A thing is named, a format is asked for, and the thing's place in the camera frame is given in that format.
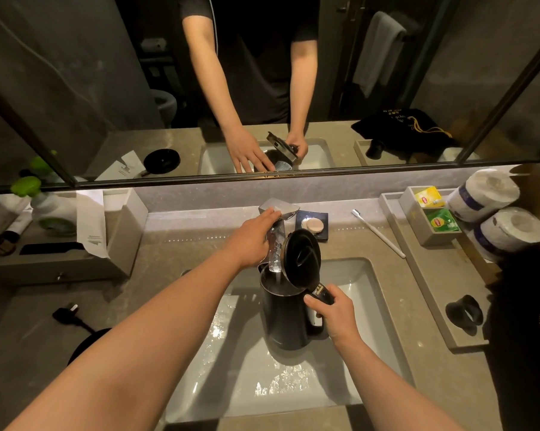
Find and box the person's left hand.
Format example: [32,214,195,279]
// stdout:
[223,208,283,271]

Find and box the person's right hand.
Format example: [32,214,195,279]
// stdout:
[303,284,363,347]

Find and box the chrome faucet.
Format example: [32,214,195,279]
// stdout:
[258,198,300,272]

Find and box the black electric kettle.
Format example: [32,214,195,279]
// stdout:
[258,229,336,351]

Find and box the person's left forearm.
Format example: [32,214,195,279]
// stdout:
[5,250,246,431]

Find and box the person's right forearm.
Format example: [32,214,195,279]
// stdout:
[330,330,466,431]

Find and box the dark square soap dish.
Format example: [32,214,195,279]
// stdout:
[295,210,329,241]

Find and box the white sink basin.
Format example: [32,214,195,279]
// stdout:
[164,258,415,423]

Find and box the white toothbrush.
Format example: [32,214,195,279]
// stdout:
[351,209,406,259]

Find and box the long grey tray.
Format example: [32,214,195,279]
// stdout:
[379,188,493,353]

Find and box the small grey open box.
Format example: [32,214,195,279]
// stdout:
[398,186,462,247]

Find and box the grey tissue box organizer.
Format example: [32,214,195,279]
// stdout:
[0,188,149,284]

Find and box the black cup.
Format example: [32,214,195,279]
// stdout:
[445,295,484,336]

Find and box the green tea bag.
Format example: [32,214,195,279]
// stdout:
[425,208,460,233]

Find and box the yellow tea bag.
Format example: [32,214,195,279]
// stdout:
[414,186,446,209]

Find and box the wrapped toilet paper roll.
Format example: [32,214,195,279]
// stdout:
[467,207,540,263]
[447,169,521,223]

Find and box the white bottle green cap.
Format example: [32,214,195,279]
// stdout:
[10,176,78,235]

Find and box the black kettle base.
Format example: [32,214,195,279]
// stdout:
[67,328,112,365]

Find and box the black power plug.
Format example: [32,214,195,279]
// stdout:
[52,303,96,333]

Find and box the white tube black cap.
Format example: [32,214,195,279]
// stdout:
[1,210,34,244]

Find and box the black framed wall mirror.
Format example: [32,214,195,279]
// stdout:
[0,0,540,196]

